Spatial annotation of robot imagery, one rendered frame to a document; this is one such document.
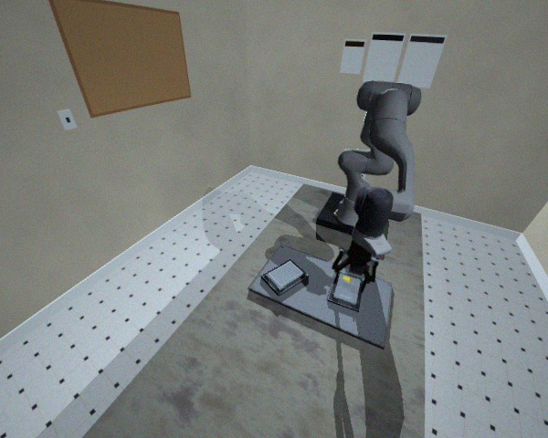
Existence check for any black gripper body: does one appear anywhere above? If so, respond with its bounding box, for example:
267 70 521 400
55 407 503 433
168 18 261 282
347 240 372 263

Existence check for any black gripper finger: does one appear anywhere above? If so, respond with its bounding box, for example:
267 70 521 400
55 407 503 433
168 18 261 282
361 257 379 293
332 248 352 284

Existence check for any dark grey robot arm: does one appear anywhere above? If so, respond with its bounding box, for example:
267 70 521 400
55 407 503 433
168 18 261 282
333 80 421 257

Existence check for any clear rectangular plastic lid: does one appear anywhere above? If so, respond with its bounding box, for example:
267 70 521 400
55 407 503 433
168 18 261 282
334 274 360 305

